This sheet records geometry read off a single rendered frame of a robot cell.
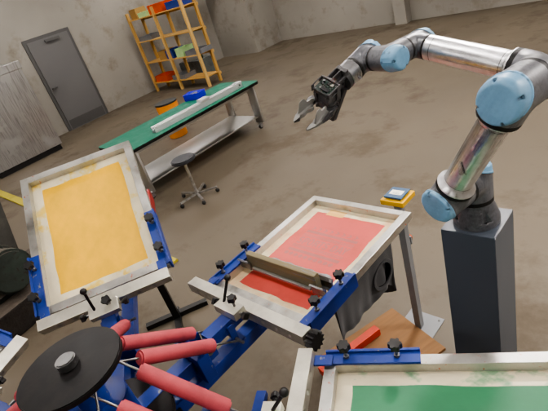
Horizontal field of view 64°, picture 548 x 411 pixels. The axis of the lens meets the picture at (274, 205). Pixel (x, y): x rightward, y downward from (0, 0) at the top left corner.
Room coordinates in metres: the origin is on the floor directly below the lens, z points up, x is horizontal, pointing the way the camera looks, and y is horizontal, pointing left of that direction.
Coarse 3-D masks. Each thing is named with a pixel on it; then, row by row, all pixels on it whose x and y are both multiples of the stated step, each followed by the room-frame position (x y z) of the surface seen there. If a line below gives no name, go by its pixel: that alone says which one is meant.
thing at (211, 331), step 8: (216, 320) 1.34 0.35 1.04; (224, 320) 1.32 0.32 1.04; (232, 320) 1.32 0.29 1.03; (240, 320) 1.34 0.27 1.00; (208, 328) 1.31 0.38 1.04; (216, 328) 1.30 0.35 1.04; (224, 328) 1.30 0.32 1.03; (208, 336) 1.27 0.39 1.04; (216, 336) 1.27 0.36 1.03; (224, 336) 1.29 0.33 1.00
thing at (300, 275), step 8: (248, 256) 1.69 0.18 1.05; (256, 256) 1.65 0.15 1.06; (264, 256) 1.63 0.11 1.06; (256, 264) 1.66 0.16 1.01; (264, 264) 1.61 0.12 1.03; (272, 264) 1.56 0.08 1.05; (280, 264) 1.53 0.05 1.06; (288, 264) 1.51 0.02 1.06; (272, 272) 1.58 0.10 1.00; (280, 272) 1.54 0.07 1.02; (288, 272) 1.50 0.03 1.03; (296, 272) 1.46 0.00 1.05; (304, 272) 1.43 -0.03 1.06; (312, 272) 1.41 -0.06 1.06; (296, 280) 1.47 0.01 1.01; (304, 280) 1.43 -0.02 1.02; (312, 280) 1.39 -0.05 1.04
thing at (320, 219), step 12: (312, 216) 2.00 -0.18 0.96; (324, 216) 1.96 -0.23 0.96; (300, 228) 1.92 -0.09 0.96; (336, 228) 1.82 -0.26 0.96; (288, 240) 1.86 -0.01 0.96; (276, 252) 1.79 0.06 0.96; (300, 264) 1.63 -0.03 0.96; (252, 276) 1.66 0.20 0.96; (264, 276) 1.63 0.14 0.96; (252, 288) 1.58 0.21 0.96; (264, 288) 1.55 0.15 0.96; (276, 288) 1.52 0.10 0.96
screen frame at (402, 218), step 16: (304, 208) 2.05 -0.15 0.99; (336, 208) 2.00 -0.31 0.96; (352, 208) 1.91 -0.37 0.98; (368, 208) 1.85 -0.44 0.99; (384, 208) 1.80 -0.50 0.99; (288, 224) 1.95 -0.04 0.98; (400, 224) 1.64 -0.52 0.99; (272, 240) 1.87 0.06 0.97; (384, 240) 1.56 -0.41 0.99; (368, 256) 1.49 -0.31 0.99; (352, 272) 1.42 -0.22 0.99; (272, 304) 1.39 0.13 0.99
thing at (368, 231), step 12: (348, 228) 1.78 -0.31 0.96; (360, 228) 1.75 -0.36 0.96; (372, 228) 1.72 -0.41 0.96; (360, 240) 1.66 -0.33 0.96; (348, 252) 1.60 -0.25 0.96; (360, 252) 1.58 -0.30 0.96; (312, 264) 1.60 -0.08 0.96; (348, 264) 1.52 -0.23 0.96; (288, 288) 1.50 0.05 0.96; (300, 288) 1.47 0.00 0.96; (288, 300) 1.42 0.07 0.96; (300, 300) 1.40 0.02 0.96
